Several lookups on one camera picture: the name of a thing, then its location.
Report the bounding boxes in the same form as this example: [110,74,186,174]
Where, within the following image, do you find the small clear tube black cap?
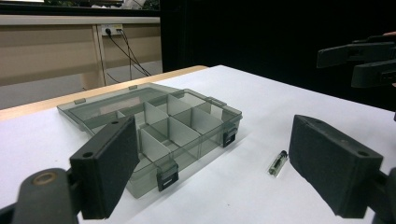
[267,149,289,177]

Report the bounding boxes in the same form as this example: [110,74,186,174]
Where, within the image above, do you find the beige wooden bench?
[0,14,163,91]

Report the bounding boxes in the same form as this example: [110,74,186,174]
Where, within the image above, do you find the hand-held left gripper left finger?
[69,115,140,220]

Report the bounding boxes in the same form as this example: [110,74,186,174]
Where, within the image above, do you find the black power cable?
[116,28,148,80]
[105,28,152,77]

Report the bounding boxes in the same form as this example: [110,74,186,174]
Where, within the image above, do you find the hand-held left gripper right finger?
[288,114,384,218]

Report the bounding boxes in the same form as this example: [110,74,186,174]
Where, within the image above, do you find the black curtain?
[159,0,396,111]

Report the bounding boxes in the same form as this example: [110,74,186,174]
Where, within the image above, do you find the clear grey plastic organizer box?
[56,82,243,200]

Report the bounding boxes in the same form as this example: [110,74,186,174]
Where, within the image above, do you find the white wall power outlet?
[100,23,124,36]

